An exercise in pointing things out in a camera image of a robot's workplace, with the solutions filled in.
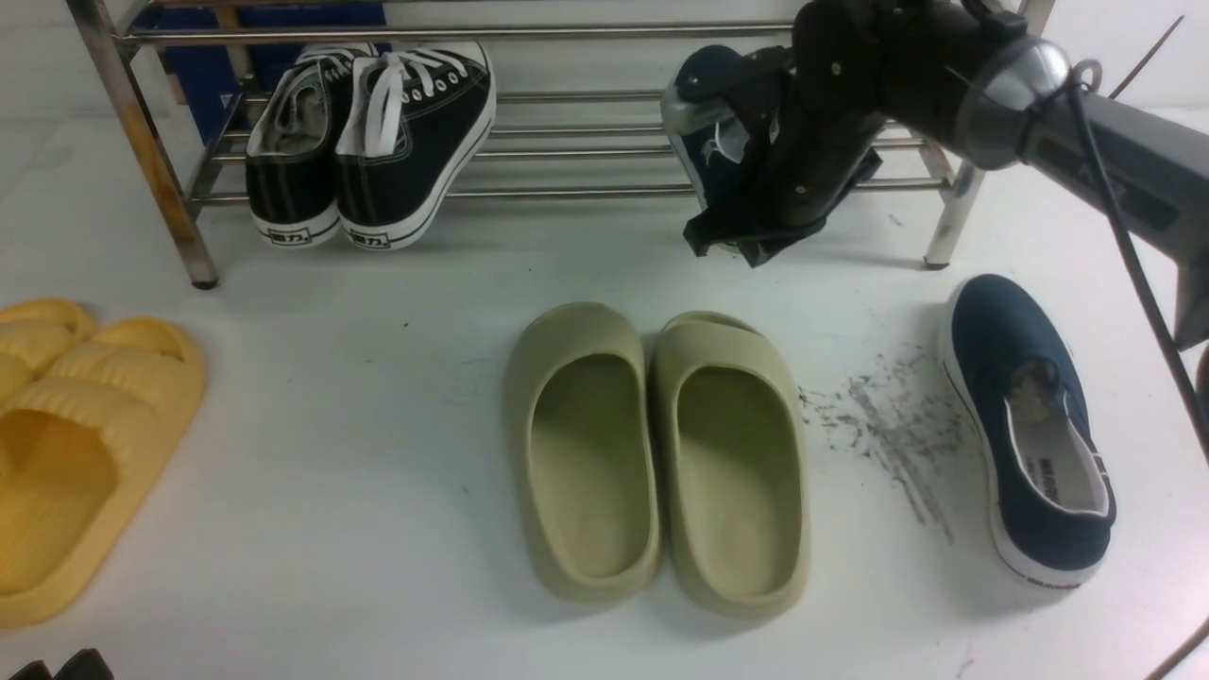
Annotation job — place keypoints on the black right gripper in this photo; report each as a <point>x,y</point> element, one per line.
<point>812,111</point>

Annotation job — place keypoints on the navy slip-on shoe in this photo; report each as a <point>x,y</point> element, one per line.
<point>1051,501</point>
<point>712,156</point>

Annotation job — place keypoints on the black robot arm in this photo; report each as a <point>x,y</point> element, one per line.
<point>971,79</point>

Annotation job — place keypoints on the olive foam slide right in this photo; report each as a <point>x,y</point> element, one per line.
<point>732,444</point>

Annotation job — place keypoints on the olive foam slide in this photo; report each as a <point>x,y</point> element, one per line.
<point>574,411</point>
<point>732,444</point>

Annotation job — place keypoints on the black canvas sneaker right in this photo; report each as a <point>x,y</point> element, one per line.
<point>417,118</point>

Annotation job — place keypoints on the black canvas sneaker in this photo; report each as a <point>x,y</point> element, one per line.
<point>290,153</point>
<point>417,118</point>

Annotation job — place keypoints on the olive foam slide left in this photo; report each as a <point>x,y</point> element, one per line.
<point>574,411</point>

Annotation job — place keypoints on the black canvas sneaker left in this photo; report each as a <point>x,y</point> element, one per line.
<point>290,153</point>

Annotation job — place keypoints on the yellow ribbed slide right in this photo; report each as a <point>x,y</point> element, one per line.
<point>82,446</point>

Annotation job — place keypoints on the yellow ribbed slide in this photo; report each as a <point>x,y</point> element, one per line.
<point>34,334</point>
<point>82,446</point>

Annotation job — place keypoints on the yellow ribbed slide left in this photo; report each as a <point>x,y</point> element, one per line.
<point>34,334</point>

